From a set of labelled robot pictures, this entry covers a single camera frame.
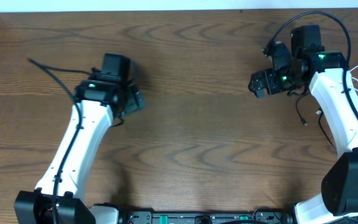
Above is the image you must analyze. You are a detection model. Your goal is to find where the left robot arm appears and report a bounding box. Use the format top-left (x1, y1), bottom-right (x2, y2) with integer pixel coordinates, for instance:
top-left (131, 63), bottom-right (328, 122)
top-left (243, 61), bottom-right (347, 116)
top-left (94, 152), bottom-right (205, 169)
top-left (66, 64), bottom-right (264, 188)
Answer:
top-left (14, 54), bottom-right (145, 223)

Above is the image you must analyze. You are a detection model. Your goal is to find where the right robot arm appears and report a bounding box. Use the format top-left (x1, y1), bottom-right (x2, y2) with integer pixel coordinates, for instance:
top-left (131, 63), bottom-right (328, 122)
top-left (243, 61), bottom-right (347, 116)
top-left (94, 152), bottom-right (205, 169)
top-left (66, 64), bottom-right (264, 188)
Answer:
top-left (248, 25), bottom-right (358, 223)

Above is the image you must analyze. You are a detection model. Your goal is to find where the left camera black cable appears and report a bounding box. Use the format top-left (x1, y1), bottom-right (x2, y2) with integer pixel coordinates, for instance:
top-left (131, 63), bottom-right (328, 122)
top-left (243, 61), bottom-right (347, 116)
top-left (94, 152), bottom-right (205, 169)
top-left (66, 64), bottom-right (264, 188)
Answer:
top-left (27, 57), bottom-right (94, 224)

